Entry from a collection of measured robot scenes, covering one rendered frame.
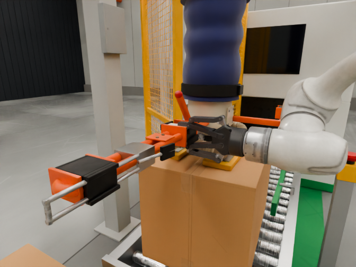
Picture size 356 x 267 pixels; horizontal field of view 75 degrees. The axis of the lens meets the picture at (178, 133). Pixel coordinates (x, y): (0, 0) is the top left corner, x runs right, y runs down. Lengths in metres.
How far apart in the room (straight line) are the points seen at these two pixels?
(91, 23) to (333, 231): 1.81
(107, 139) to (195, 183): 1.20
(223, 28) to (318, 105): 0.38
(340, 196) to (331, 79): 0.70
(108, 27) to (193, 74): 1.01
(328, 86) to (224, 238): 0.52
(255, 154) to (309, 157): 0.11
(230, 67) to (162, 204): 0.52
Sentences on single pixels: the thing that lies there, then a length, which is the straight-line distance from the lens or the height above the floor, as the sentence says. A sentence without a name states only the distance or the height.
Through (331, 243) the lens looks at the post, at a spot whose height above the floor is 0.62.
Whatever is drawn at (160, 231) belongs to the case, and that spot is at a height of 0.81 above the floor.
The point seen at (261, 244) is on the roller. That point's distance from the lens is 1.33.
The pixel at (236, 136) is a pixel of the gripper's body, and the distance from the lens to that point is 0.60.
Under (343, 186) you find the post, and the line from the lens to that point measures 1.21.
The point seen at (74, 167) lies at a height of 1.22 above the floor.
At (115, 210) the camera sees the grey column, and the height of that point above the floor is 0.24.
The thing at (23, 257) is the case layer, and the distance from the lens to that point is 1.40.
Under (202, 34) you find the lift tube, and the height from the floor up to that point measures 1.48.
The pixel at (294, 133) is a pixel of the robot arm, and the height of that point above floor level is 1.24.
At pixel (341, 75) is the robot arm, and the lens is 0.61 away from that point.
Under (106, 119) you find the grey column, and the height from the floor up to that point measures 1.00.
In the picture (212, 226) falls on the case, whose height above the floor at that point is 0.90.
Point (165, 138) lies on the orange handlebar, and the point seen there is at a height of 1.21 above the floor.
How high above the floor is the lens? 1.38
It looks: 16 degrees down
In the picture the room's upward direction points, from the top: straight up
